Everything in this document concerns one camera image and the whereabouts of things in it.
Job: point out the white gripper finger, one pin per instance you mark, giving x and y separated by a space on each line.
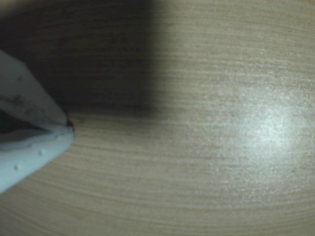
32 157
27 93

